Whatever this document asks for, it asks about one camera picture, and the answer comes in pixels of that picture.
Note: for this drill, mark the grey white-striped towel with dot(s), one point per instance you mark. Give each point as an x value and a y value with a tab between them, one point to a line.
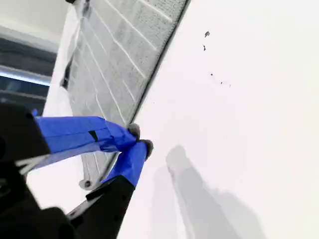
119	62

